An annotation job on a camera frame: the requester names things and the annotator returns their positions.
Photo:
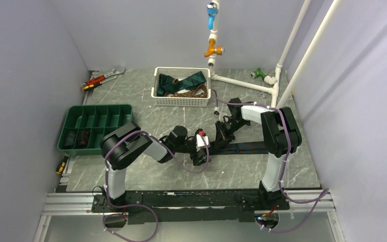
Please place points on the green striped tie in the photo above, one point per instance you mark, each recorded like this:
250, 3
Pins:
169, 84

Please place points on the white pvc pipe frame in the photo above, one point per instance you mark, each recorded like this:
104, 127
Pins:
274, 90

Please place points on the yellow black screwdriver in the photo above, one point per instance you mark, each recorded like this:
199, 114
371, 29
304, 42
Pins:
62, 165

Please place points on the dark rolled tie in tray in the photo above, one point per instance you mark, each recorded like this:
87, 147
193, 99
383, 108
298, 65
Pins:
69, 140

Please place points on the blue valve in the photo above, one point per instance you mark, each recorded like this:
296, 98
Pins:
212, 11

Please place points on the red handled adjustable wrench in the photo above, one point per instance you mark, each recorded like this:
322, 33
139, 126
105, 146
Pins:
99, 80

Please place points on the green compartment tray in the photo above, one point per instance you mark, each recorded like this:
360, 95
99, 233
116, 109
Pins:
100, 119

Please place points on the aluminium rail frame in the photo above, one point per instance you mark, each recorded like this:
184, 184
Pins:
83, 177

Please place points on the white plastic basket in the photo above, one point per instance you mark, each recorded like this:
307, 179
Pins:
180, 73

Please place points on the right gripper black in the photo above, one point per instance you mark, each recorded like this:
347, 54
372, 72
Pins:
222, 137

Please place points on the navy brown striped tie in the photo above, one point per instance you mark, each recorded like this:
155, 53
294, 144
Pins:
239, 148

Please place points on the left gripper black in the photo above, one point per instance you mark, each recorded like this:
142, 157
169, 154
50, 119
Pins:
197, 161

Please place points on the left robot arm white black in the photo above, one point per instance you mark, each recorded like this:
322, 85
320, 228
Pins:
124, 145

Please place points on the maroon rolled tie in tray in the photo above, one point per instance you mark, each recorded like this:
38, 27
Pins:
82, 139

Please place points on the orange valve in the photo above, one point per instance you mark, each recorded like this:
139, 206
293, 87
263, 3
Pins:
213, 48

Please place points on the green valve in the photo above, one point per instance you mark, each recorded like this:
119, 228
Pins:
258, 73

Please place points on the brown patterned tie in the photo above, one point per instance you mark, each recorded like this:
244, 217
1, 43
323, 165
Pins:
198, 92

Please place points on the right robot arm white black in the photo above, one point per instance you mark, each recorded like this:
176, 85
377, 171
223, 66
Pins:
281, 138

